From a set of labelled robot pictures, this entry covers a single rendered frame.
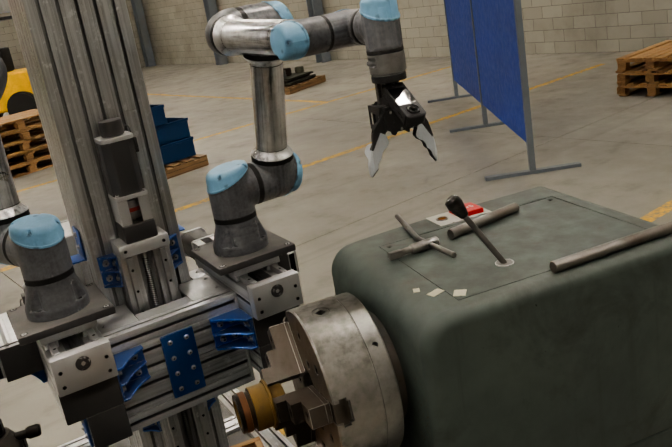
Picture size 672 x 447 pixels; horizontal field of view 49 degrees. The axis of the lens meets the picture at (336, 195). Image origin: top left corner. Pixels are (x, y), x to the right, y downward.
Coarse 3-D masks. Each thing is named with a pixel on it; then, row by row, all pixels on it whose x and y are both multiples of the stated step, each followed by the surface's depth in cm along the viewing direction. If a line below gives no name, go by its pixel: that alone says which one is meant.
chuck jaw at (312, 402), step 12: (288, 396) 137; (300, 396) 136; (312, 396) 135; (276, 408) 136; (288, 408) 136; (300, 408) 133; (312, 408) 129; (324, 408) 130; (336, 408) 129; (348, 408) 130; (288, 420) 136; (300, 420) 134; (312, 420) 130; (324, 420) 130; (336, 420) 129; (348, 420) 130
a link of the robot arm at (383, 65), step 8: (368, 56) 149; (376, 56) 147; (384, 56) 146; (392, 56) 146; (400, 56) 147; (368, 64) 148; (376, 64) 147; (384, 64) 147; (392, 64) 147; (400, 64) 147; (376, 72) 148; (384, 72) 147; (392, 72) 147; (400, 72) 149
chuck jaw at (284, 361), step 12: (288, 324) 146; (276, 336) 145; (288, 336) 145; (276, 348) 144; (288, 348) 144; (276, 360) 143; (288, 360) 143; (300, 360) 144; (264, 372) 142; (276, 372) 142; (288, 372) 142; (300, 372) 143
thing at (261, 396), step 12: (264, 384) 139; (276, 384) 141; (240, 396) 138; (252, 396) 137; (264, 396) 137; (276, 396) 139; (240, 408) 136; (252, 408) 137; (264, 408) 137; (240, 420) 141; (252, 420) 136; (264, 420) 137; (276, 420) 137
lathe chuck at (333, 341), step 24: (288, 312) 144; (312, 312) 140; (336, 312) 138; (312, 336) 133; (336, 336) 134; (360, 336) 134; (312, 360) 135; (336, 360) 131; (360, 360) 132; (312, 384) 148; (336, 384) 129; (360, 384) 130; (360, 408) 130; (336, 432) 131; (360, 432) 131; (384, 432) 133
